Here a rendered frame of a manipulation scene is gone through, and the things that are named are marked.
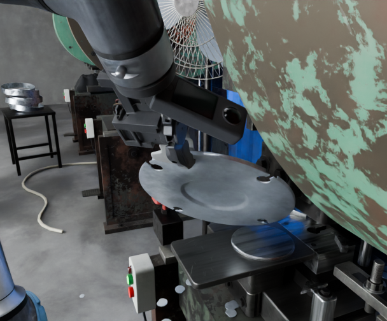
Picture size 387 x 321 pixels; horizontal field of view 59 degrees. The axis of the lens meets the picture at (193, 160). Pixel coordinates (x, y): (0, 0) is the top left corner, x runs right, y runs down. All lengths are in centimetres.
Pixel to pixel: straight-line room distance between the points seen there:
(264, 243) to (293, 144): 50
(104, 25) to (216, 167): 30
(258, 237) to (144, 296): 37
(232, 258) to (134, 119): 35
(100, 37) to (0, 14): 683
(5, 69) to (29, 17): 102
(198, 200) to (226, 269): 15
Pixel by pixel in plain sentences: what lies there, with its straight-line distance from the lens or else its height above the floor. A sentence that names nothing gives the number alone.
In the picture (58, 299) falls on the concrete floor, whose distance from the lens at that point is 187.
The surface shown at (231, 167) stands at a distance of 53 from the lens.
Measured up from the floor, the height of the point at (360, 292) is 75.
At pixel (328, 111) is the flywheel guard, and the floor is 113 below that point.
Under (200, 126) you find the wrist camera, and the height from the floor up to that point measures 107.
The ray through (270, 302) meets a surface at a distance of 71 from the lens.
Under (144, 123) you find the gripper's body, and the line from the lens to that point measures 42.
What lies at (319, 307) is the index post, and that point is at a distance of 60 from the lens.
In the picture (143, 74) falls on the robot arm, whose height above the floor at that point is 113.
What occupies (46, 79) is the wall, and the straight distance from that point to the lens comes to 714.
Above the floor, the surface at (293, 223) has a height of 78.
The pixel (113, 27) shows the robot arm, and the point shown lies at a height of 117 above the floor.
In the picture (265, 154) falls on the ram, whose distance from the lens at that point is 67.
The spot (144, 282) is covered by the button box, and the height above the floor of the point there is 59.
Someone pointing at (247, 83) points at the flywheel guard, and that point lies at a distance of 22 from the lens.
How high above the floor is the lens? 116
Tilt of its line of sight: 19 degrees down
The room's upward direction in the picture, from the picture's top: straight up
